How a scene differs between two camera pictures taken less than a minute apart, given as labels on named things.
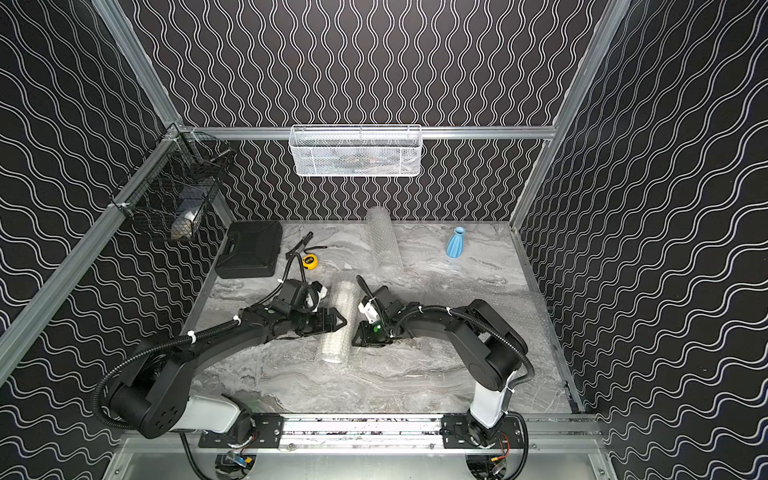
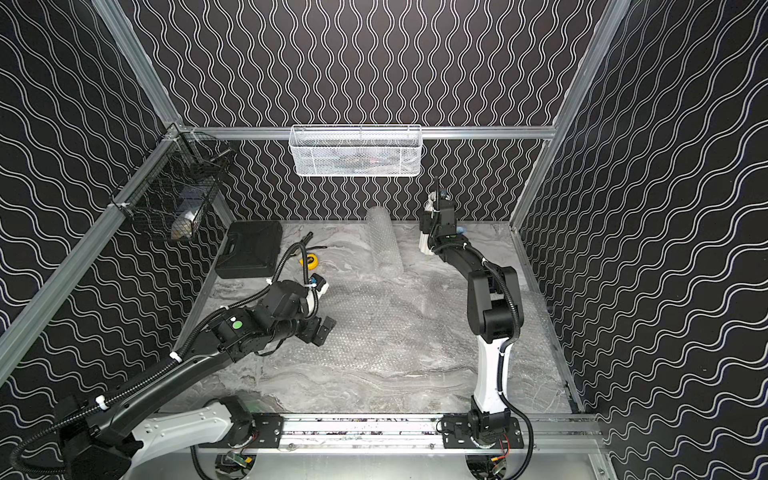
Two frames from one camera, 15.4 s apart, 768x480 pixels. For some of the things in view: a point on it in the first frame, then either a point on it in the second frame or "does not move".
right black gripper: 363,338 → 426,218
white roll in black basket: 185,227 does not move
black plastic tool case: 251,249 does not move
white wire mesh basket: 356,150 does not move
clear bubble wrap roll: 384,242 does not move
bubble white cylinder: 335,345 → 424,244
